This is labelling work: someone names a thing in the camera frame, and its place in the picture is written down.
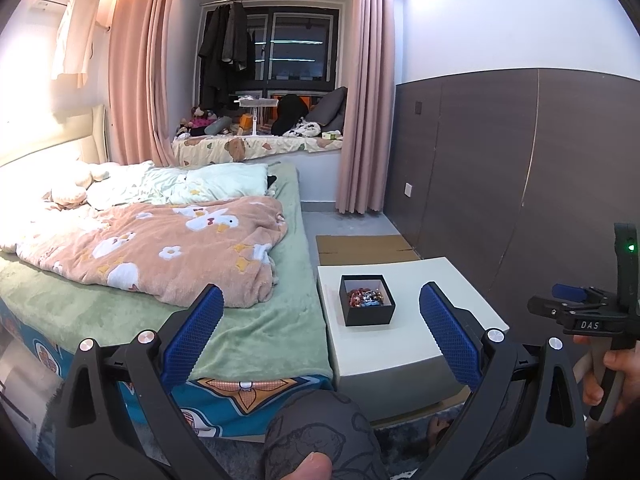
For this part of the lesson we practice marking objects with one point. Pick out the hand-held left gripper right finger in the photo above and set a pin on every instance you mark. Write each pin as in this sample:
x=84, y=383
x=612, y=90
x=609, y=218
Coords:
x=445, y=330

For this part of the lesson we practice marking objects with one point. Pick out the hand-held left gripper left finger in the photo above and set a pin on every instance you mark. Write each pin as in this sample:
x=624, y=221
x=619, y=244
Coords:
x=200, y=325

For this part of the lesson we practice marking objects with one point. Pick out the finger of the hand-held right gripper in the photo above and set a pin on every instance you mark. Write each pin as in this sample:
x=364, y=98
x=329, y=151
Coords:
x=545, y=306
x=567, y=291

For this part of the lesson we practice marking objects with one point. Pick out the black jewelry box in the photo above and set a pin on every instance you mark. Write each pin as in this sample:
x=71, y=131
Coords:
x=367, y=316

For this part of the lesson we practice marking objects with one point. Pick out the person's right hand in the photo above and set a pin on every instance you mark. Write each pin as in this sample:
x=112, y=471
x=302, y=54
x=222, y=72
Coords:
x=627, y=367

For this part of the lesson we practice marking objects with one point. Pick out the person's left hand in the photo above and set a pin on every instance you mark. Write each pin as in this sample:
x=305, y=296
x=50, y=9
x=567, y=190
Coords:
x=312, y=466

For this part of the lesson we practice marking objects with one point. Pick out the white bedside table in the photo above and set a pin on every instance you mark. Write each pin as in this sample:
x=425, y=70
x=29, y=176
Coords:
x=400, y=266

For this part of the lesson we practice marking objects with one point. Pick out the bed with green sheet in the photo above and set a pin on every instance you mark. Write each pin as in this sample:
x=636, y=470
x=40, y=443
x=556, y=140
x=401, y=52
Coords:
x=280, y=330

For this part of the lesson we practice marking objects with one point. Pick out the pink duck print blanket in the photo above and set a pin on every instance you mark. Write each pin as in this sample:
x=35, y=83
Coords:
x=150, y=260

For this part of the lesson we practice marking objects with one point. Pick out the person's foot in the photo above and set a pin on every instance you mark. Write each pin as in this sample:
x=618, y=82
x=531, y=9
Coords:
x=439, y=432

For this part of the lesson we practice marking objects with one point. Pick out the flat brown cardboard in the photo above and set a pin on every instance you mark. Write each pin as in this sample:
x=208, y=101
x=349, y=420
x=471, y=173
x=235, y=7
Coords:
x=360, y=250

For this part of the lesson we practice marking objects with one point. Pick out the light green quilt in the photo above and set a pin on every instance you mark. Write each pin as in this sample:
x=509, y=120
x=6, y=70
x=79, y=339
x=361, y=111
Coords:
x=225, y=180

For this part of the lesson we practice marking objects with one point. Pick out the person's leg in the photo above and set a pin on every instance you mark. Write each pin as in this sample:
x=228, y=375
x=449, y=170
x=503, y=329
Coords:
x=320, y=425

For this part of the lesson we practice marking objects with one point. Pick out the printed window seat cushion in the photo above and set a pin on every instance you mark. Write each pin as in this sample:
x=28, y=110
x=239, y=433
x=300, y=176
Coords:
x=260, y=149

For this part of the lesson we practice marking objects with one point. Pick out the cream plush pillow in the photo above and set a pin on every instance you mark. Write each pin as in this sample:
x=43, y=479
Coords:
x=70, y=185

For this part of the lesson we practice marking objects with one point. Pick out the teal bolster pillow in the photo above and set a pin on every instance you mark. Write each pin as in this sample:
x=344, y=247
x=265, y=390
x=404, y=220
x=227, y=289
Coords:
x=219, y=126

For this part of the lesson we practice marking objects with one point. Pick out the plush toys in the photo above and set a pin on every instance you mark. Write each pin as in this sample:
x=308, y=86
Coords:
x=197, y=119

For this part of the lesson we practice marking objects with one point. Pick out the white spotted plush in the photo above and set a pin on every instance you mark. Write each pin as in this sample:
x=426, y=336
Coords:
x=302, y=129

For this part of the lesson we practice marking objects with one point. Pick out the white folding stand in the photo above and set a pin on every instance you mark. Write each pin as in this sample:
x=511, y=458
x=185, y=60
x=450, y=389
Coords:
x=256, y=104

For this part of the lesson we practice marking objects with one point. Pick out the black bag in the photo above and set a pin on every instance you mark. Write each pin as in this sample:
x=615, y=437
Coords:
x=290, y=112

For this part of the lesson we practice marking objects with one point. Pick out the cream headboard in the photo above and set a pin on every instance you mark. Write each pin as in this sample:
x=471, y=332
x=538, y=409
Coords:
x=50, y=145

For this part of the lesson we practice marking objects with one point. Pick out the grey pillow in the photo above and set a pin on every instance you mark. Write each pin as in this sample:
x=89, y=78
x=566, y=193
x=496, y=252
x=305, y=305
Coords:
x=330, y=107

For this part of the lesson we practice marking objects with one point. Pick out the pink curtain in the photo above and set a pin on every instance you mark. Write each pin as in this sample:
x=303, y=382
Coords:
x=367, y=85
x=140, y=70

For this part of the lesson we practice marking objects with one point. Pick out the black hanging coat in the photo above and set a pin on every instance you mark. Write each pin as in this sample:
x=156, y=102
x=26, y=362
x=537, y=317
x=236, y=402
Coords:
x=212, y=60

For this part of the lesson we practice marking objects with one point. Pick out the grey hanging coat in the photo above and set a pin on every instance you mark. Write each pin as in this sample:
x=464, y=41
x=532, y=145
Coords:
x=236, y=35

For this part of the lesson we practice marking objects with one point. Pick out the dark framed window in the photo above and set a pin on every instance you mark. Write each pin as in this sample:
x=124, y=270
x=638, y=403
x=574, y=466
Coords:
x=300, y=45

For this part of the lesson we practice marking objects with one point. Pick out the white hanging garment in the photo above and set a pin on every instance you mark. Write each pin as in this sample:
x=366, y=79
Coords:
x=75, y=35

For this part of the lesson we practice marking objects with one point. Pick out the white wall socket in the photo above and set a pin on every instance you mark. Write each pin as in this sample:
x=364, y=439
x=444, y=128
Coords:
x=408, y=189

